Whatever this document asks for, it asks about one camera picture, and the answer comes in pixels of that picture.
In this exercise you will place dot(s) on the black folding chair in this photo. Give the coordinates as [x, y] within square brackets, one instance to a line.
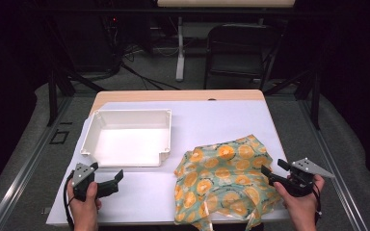
[241, 54]

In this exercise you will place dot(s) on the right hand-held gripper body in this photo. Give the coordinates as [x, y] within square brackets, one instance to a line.
[302, 184]

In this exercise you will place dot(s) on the white table cover sheet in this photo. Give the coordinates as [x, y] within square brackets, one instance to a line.
[205, 118]

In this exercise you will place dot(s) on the white desk top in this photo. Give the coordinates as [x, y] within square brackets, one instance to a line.
[226, 3]

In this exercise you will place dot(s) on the orange slice print bag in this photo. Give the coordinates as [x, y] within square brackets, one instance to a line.
[224, 179]

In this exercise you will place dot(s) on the white desk leg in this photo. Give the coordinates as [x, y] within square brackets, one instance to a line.
[180, 54]

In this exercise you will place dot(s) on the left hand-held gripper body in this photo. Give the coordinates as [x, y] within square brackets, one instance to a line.
[83, 179]

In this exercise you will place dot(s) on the person's left hand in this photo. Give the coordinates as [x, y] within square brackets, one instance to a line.
[84, 210]

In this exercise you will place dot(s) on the person's right hand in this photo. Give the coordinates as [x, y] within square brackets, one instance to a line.
[298, 207]

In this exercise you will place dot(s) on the aluminium floor rail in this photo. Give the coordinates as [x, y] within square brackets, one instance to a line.
[22, 170]
[337, 173]

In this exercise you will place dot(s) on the white plastic tray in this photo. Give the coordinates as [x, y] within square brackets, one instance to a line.
[128, 144]

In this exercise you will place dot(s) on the black metal stand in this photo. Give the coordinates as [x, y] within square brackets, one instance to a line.
[315, 99]
[52, 96]

